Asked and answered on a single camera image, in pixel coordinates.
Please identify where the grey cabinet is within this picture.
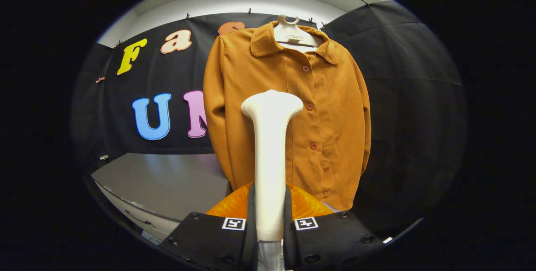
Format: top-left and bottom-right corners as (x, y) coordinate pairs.
(91, 152), (232, 244)

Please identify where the orange button shirt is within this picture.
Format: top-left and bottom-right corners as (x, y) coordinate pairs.
(203, 21), (372, 212)

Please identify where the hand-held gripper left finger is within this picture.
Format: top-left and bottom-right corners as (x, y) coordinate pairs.
(158, 182), (259, 271)

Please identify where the white clothes hanger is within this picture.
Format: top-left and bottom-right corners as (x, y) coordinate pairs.
(273, 14), (325, 54)

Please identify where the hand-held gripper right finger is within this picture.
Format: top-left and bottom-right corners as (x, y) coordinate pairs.
(283, 182), (388, 271)

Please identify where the row of black clips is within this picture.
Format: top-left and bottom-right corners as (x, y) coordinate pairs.
(112, 0), (371, 49)

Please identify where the white steamer hose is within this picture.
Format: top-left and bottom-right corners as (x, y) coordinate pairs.
(257, 240), (286, 271)

